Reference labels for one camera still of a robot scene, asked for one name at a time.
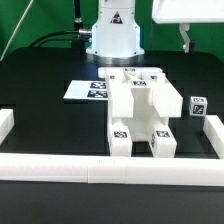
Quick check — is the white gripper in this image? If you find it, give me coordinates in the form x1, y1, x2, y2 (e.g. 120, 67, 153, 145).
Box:
152, 0, 224, 54

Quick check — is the white marker base sheet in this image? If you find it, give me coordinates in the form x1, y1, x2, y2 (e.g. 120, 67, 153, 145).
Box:
64, 80, 108, 100

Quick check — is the white chair back frame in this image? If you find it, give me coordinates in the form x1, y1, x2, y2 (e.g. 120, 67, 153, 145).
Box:
98, 67, 183, 118

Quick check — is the white chair seat block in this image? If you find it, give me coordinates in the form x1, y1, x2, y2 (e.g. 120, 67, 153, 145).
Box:
107, 87, 169, 142

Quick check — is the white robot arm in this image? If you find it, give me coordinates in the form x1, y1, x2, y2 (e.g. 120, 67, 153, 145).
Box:
86, 0, 224, 64

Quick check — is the white tagged cube right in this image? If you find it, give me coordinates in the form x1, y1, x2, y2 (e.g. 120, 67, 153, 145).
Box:
189, 96, 208, 116

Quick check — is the white U-shaped fence frame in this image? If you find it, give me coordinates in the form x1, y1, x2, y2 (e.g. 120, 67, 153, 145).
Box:
0, 108, 224, 187

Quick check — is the black cable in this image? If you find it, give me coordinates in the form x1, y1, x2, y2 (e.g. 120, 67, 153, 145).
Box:
29, 30, 92, 48

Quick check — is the black pole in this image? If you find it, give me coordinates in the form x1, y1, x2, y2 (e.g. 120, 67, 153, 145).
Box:
74, 0, 83, 30

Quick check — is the white cable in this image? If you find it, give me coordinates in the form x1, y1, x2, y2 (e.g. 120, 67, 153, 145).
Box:
0, 0, 36, 61

